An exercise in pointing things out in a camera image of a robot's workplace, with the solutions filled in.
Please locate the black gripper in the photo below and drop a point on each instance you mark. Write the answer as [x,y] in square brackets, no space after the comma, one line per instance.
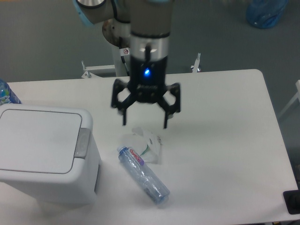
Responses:
[147,79]

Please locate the white push-lid trash can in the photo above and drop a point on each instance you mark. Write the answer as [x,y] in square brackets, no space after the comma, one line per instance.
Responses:
[49,153]

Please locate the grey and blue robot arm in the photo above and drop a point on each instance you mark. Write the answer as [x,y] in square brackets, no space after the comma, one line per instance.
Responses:
[149,23]

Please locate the crumpled white paper packaging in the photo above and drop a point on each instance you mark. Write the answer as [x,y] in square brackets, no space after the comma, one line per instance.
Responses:
[144,142]

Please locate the clear empty plastic bottle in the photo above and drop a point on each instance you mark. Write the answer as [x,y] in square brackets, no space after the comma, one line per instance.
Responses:
[147,180]

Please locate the blue labelled bottle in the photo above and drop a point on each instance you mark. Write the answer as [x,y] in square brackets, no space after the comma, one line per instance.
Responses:
[7,96]

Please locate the blue plastic bag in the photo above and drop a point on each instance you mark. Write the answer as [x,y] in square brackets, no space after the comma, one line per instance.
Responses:
[265,14]

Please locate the black device at table edge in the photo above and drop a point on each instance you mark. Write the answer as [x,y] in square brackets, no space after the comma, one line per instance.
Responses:
[292,201]

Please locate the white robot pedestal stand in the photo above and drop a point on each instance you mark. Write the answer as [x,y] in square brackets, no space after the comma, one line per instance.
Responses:
[117,35]

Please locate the white furniture frame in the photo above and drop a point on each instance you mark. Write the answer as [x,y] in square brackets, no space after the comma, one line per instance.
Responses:
[292,104]

